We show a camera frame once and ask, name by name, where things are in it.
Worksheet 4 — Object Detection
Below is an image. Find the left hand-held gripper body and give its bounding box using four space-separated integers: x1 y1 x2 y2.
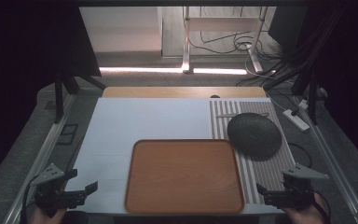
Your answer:
30 162 88 217

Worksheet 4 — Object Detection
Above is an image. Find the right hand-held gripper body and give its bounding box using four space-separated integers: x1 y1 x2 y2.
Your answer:
263 162 330 210

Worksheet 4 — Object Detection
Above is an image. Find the person's left hand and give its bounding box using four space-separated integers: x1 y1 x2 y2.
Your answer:
30 206 68 224

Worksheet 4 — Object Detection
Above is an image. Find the person's right hand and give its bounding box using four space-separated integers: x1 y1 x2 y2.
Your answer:
282 191 328 224

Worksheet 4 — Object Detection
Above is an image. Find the grey white striped placemat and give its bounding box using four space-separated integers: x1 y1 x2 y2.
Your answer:
209 99 296 205

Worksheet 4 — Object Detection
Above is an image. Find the dark round woven placemat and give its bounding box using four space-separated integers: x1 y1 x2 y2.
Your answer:
227 112 283 162

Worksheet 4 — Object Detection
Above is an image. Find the white power strip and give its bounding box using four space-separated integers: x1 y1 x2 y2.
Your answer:
282 108 310 132

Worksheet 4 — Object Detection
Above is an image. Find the black metal stand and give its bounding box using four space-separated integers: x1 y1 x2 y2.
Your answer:
53 70 107 124
291 70 321 126

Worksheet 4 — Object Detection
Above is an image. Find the brown wooden tray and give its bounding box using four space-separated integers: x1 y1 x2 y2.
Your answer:
124 139 245 216

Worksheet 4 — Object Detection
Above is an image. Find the white cabinet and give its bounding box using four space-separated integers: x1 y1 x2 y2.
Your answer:
78 7 163 54

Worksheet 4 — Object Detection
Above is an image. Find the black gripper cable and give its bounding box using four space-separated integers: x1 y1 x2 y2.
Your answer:
20 182 40 224
312 189 333 224

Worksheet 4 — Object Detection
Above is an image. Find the black floor cable loop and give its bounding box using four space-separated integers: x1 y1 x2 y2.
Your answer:
286 142 313 169

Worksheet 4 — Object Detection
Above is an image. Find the aluminium rail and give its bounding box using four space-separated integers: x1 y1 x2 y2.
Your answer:
2 92 78 224
292 92 358 224

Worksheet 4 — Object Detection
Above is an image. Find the tangle of black floor cables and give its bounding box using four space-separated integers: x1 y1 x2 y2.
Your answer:
188 6 296 88

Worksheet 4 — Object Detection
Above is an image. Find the white desk frame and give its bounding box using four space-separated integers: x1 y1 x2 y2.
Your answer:
181 6 270 75

